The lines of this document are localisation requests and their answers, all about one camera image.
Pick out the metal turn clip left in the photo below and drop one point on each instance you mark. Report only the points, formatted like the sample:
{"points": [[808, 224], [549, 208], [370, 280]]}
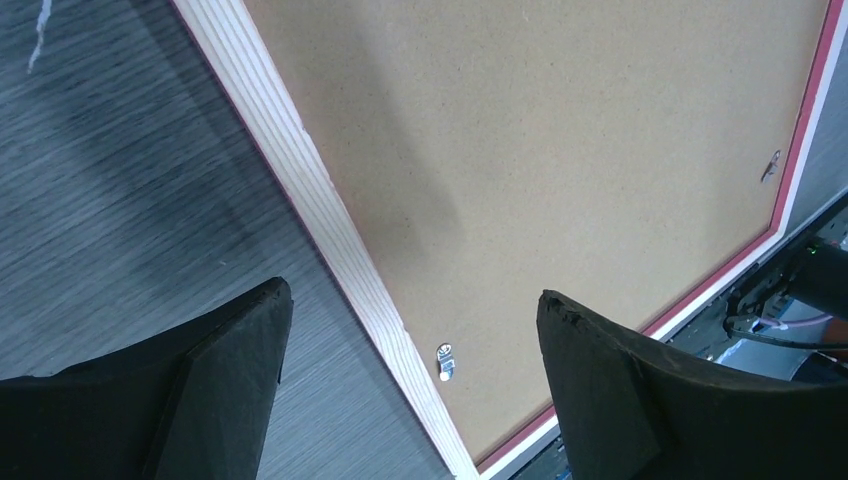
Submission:
{"points": [[446, 362]]}

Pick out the pink wooden picture frame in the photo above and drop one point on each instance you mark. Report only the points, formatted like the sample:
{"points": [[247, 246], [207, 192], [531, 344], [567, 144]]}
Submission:
{"points": [[233, 47]]}

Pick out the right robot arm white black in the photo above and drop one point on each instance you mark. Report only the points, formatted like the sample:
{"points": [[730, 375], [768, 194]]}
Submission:
{"points": [[820, 279]]}

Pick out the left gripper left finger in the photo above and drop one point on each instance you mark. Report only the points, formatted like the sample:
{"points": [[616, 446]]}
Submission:
{"points": [[192, 402]]}

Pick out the brown cardboard backing board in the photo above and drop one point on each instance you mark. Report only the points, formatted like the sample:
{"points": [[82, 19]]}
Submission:
{"points": [[487, 151]]}

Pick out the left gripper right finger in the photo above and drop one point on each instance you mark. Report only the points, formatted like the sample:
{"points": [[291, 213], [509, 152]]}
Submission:
{"points": [[631, 407]]}

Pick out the metal turn clip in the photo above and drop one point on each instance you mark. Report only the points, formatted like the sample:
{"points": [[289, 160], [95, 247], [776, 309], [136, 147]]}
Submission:
{"points": [[771, 167], [446, 362]]}

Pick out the metal turn clip far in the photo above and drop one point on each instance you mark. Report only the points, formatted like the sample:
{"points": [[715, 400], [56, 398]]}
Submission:
{"points": [[771, 167]]}

